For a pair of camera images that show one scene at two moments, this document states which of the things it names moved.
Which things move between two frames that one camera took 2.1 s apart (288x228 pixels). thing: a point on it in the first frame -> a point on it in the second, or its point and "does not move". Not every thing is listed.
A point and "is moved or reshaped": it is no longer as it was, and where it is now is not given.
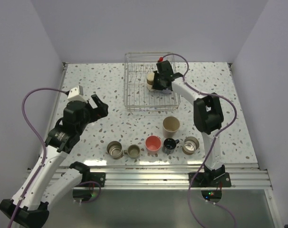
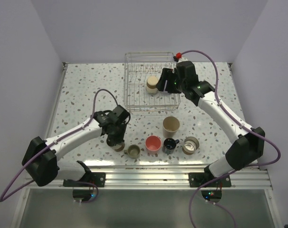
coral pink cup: [153, 144] does not move
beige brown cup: [191, 144] does not move
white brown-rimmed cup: [114, 148] is moved or reshaped
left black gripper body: [91, 114] -> [117, 135]
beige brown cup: [150, 76] is moved or reshaped
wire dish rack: [137, 98] does not move
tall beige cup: [170, 126] does not move
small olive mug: [133, 151] does not move
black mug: [169, 145] does not move
